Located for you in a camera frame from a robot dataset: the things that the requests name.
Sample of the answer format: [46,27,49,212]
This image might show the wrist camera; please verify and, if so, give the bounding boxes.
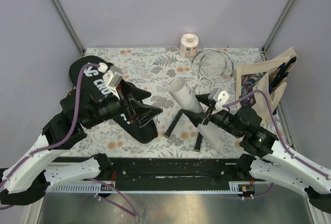
[98,63,124,99]
[208,88,230,111]

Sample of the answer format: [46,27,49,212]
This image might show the black racket bag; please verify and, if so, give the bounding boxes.
[69,55,157,144]

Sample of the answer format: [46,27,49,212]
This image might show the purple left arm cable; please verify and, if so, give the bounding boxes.
[0,63,104,191]

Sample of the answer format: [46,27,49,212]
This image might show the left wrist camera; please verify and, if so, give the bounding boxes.
[98,63,124,99]

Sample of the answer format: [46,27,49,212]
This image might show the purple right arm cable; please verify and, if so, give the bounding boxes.
[222,90,331,180]

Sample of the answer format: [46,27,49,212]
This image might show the floral table mat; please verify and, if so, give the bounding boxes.
[61,47,290,159]

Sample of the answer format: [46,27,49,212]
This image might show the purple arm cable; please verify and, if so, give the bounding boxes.
[222,90,331,180]
[0,63,104,191]

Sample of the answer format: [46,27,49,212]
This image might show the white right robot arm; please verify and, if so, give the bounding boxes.
[184,92,330,213]

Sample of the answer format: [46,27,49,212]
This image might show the badminton racket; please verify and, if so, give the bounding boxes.
[191,50,233,153]
[163,49,228,139]

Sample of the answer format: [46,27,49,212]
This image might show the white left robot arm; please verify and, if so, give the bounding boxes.
[1,81,162,210]

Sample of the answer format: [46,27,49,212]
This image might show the white shuttlecock tube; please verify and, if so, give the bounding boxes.
[168,78,224,150]

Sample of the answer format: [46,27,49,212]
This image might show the pink toilet paper roll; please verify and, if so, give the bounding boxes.
[179,33,199,58]

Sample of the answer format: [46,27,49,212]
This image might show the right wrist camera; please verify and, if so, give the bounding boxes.
[208,88,230,111]

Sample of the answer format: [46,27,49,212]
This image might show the beige tote bag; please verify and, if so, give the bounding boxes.
[236,47,297,111]

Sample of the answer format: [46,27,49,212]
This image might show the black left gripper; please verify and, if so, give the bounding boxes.
[84,79,165,128]

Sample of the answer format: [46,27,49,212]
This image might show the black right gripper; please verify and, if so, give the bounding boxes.
[181,92,244,138]

